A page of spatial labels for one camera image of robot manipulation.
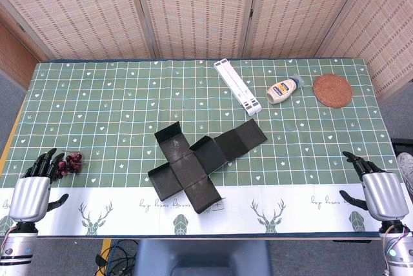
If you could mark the dark red grape bunch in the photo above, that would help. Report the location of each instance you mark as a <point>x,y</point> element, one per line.
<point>72,163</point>

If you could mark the bamboo folding screen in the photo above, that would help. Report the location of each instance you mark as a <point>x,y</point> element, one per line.
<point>193,8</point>

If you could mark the white folding stand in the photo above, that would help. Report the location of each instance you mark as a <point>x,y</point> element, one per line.
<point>237,87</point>

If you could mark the green grid deer tablecloth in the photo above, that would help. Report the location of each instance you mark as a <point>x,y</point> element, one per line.
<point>96,111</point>

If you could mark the mayonnaise squeeze bottle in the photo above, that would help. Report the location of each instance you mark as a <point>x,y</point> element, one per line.
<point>280,92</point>

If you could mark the black folding cardboard box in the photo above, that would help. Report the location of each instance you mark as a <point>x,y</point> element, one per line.
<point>190,166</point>

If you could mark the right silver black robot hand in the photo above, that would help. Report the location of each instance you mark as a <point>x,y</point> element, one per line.
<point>385,195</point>

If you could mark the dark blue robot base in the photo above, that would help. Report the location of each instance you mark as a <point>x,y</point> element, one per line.
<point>203,256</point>

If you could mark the round brown woven coaster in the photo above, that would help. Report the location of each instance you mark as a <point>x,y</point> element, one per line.
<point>332,90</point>

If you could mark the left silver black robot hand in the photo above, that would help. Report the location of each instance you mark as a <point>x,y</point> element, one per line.
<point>29,195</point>

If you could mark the grey sneaker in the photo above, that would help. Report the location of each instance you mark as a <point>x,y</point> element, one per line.
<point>407,166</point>

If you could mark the black flat object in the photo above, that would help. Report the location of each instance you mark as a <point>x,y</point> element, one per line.
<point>403,145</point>

